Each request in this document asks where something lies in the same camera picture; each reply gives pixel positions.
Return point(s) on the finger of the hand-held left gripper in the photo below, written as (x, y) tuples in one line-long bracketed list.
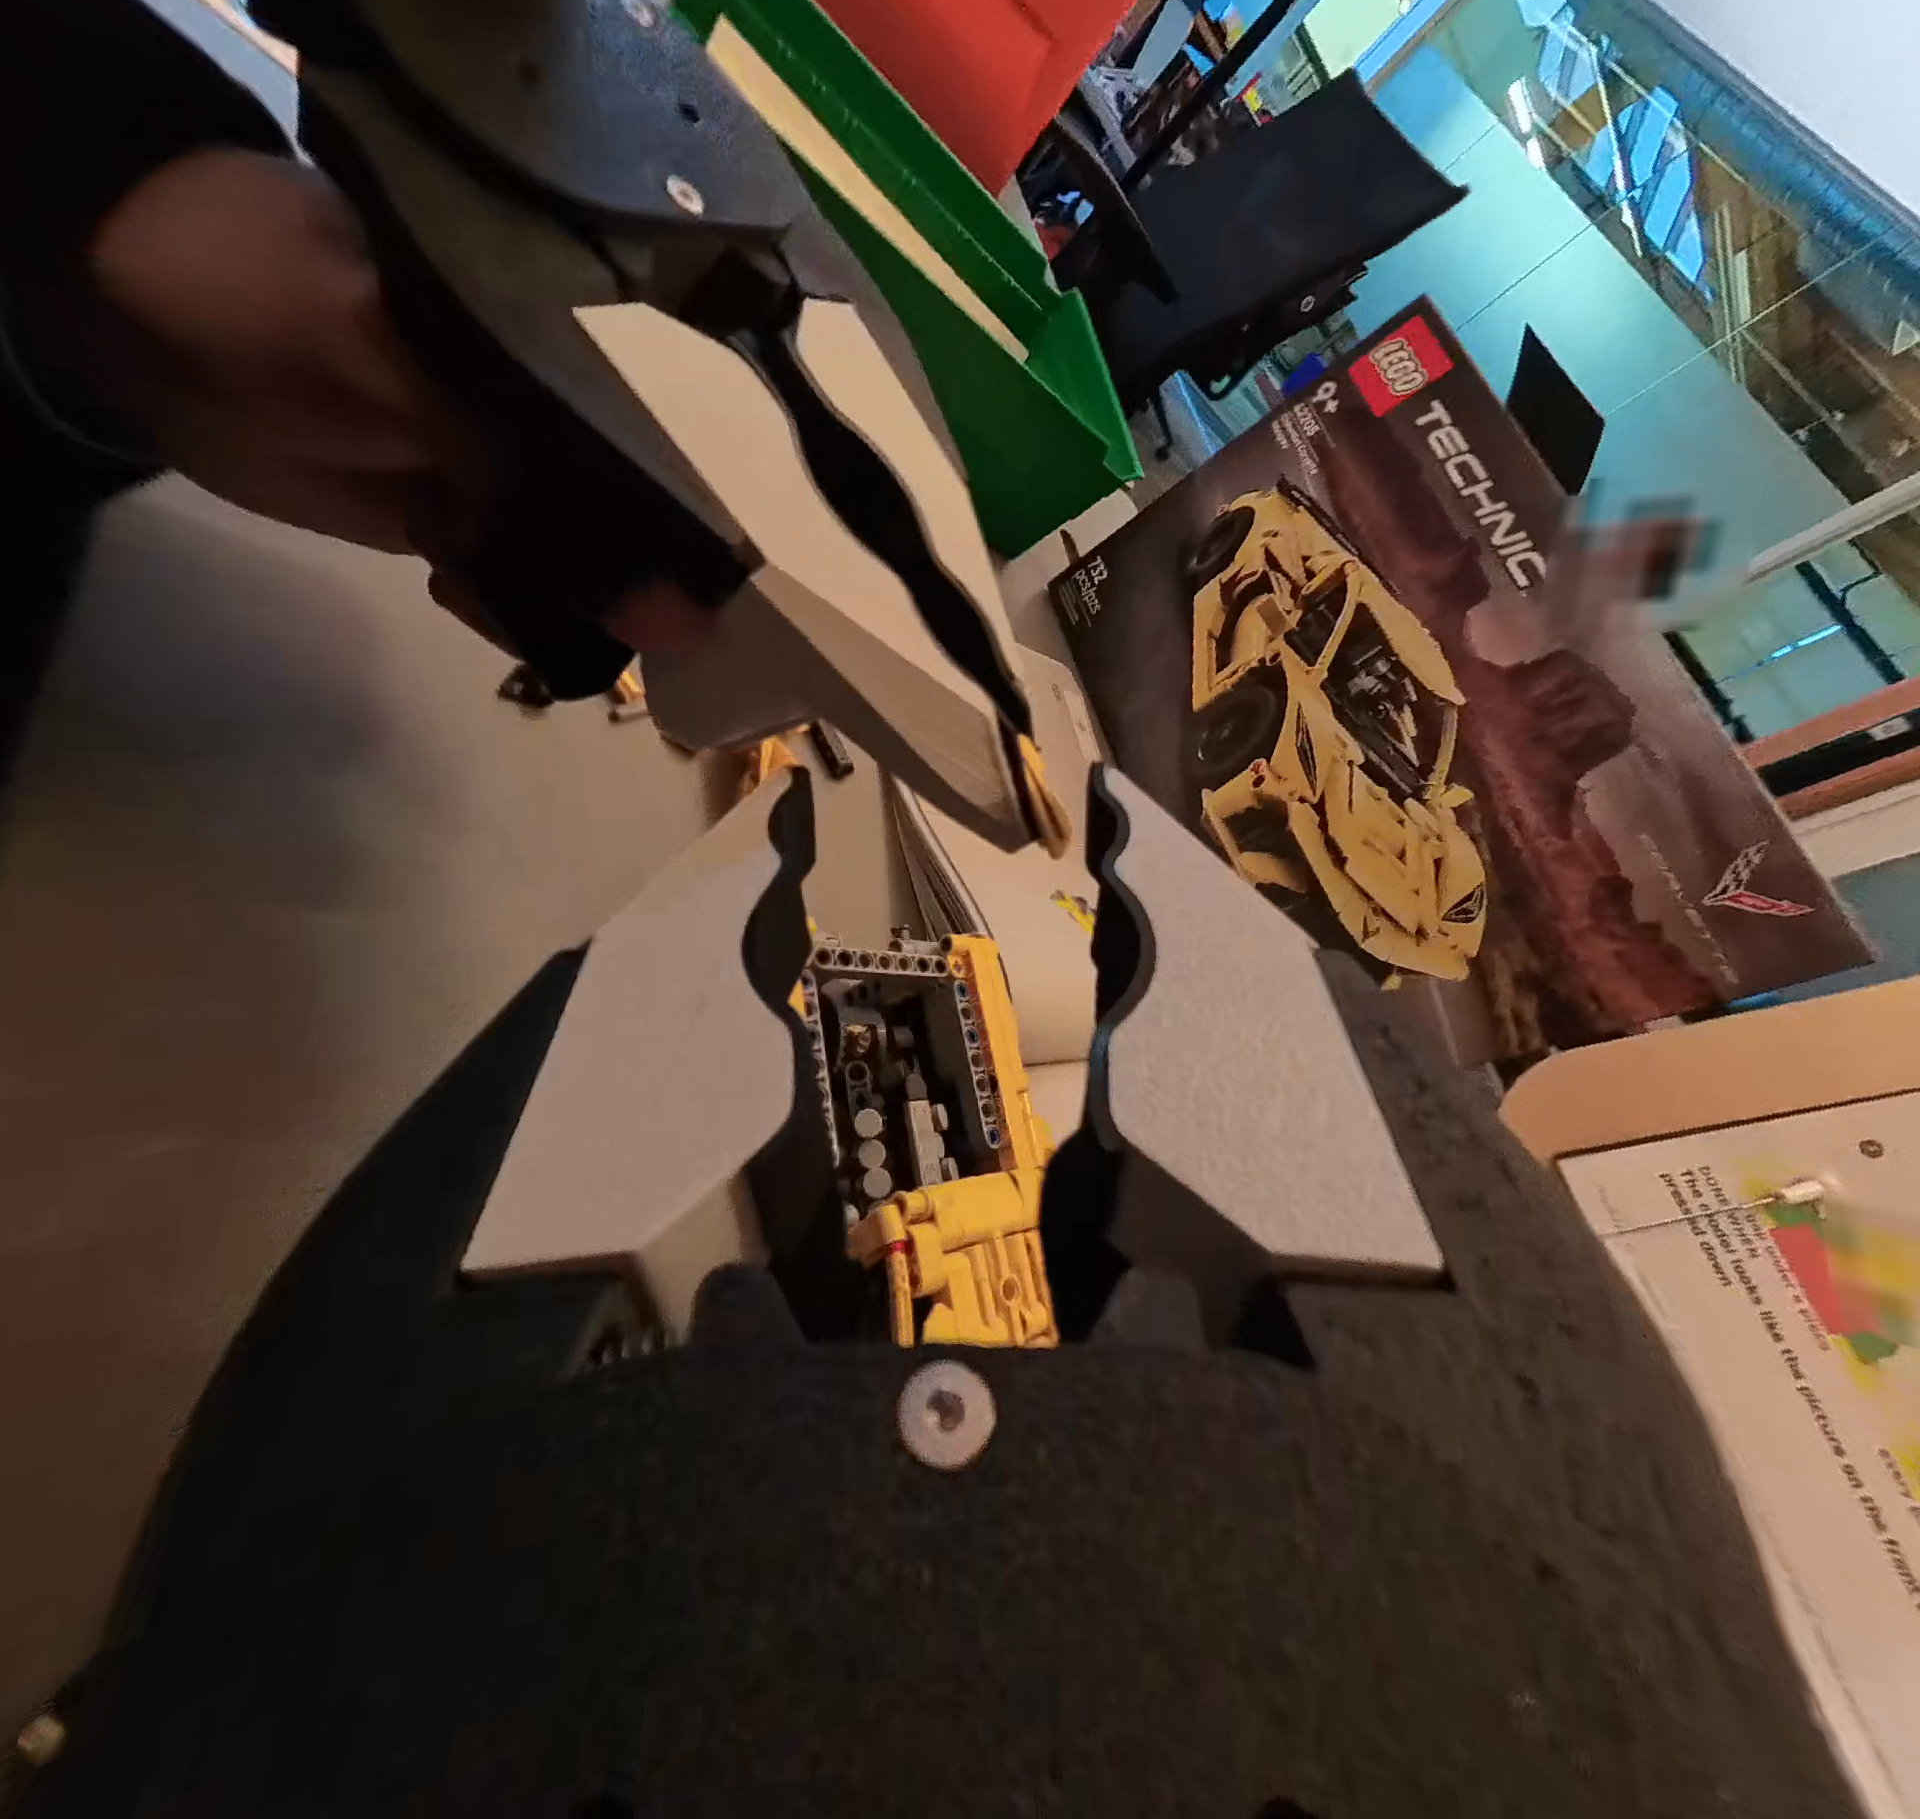
[(902, 453), (826, 650)]

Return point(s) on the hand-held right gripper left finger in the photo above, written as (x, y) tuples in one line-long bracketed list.
[(631, 1101)]

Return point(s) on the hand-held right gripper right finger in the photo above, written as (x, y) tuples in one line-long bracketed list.
[(1262, 1101)]

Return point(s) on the yellow brick car model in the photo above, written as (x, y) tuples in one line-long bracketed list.
[(962, 1220)]

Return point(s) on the person's left forearm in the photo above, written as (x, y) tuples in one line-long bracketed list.
[(75, 200)]

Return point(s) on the person's left hand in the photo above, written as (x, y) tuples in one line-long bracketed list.
[(273, 321)]

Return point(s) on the green plastic bin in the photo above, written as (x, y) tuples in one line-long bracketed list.
[(962, 289)]

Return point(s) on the black office chair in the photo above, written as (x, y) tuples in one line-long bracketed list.
[(1262, 231)]

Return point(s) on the black car set box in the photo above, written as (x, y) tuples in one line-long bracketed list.
[(1560, 770)]

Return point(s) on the red plastic bin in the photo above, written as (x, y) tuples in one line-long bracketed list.
[(977, 5)]

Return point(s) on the printed instruction sheet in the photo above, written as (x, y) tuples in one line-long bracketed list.
[(1801, 1458)]

